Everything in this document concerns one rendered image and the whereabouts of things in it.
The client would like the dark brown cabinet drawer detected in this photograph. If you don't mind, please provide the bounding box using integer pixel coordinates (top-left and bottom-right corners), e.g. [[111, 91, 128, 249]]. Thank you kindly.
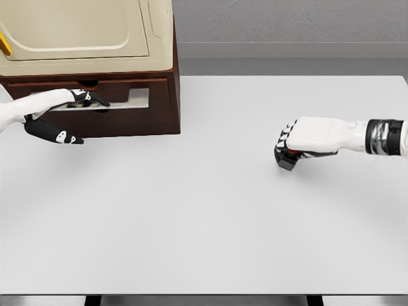
[[6, 77, 178, 131]]

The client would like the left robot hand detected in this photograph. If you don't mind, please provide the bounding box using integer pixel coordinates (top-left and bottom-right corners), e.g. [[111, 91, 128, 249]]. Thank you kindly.
[[12, 88, 112, 145]]

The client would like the brown wooden cabinet beige top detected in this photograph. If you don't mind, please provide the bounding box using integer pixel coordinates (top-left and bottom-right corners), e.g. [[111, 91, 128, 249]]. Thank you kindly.
[[0, 0, 182, 139]]

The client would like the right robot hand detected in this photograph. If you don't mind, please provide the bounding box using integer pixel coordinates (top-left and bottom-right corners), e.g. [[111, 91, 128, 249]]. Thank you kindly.
[[274, 116, 347, 160]]

